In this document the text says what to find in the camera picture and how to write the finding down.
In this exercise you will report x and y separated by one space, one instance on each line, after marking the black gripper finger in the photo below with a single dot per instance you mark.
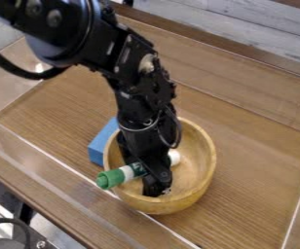
153 186

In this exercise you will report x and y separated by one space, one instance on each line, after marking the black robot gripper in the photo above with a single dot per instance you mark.
145 92

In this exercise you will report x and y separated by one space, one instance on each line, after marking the green Expo marker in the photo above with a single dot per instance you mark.
112 178

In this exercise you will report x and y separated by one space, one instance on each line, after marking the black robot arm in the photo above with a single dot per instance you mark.
77 32

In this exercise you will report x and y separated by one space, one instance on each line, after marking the brown wooden bowl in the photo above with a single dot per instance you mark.
192 175

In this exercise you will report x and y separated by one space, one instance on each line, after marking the blue foam block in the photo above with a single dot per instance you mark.
96 147

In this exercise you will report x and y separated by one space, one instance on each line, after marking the black metal stand base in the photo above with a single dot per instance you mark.
38 241

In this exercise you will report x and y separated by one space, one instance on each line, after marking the clear acrylic tray wall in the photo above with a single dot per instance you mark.
67 198

